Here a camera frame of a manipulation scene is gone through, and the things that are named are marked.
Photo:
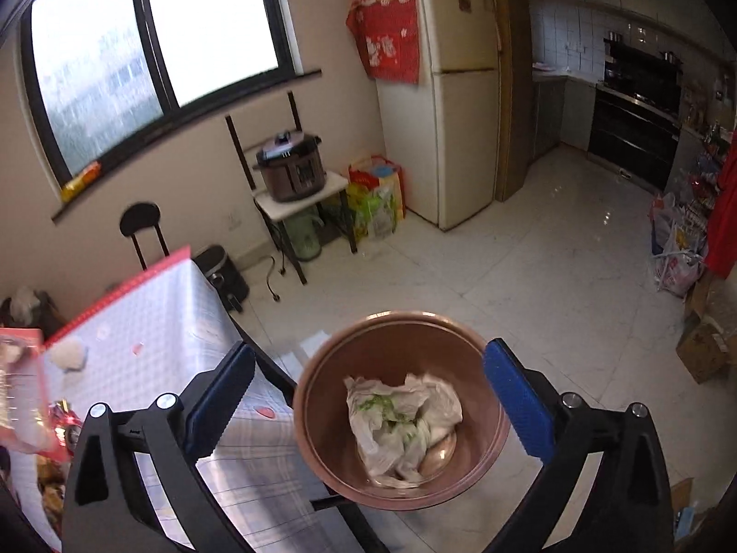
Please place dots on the dark cloth pile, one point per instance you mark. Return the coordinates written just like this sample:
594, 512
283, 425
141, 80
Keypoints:
29, 311

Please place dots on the white crumpled tissue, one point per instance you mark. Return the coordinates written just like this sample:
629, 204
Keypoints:
68, 354

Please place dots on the white printed plastic bags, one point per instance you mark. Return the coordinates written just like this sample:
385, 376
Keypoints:
676, 265

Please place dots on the checked plastic tablecloth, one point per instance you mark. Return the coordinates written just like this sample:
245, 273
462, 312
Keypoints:
155, 334

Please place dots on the black built-in stove oven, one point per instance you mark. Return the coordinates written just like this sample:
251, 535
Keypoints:
633, 132

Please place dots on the green white plastic bag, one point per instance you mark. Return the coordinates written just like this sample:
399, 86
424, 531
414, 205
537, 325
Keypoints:
377, 213

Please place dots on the black air fryer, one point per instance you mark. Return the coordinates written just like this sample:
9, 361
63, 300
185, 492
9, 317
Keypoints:
221, 276

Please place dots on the green kettle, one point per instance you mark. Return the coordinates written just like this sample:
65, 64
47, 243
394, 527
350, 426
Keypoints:
302, 239

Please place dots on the black round-back chair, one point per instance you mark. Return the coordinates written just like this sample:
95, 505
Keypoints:
141, 219

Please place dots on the grey kitchen cabinet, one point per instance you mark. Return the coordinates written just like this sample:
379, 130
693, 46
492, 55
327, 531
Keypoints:
561, 115

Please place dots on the yellow snack packet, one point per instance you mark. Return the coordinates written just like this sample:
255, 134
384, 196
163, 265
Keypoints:
80, 181

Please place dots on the red snack packet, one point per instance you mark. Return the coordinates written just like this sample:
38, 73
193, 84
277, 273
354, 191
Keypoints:
23, 386

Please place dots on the black framed window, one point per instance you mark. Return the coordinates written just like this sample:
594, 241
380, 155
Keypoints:
86, 69

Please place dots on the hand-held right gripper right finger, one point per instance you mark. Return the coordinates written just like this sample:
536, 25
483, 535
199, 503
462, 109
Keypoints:
518, 397

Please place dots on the red hanging garment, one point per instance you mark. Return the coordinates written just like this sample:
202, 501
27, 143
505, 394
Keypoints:
725, 213

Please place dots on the brown cardboard box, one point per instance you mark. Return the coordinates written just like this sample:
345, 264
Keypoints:
702, 345

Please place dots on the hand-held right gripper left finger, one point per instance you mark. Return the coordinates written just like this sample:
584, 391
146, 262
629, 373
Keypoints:
221, 409

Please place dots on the cream refrigerator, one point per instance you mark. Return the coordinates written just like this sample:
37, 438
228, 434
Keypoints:
460, 144

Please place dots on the dark electric pressure cooker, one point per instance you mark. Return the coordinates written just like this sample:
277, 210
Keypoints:
293, 173

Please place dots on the red printed cloth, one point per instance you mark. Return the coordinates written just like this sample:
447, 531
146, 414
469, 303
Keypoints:
391, 46

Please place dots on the white crumpled plastic bag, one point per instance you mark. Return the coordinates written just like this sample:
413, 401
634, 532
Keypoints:
403, 432

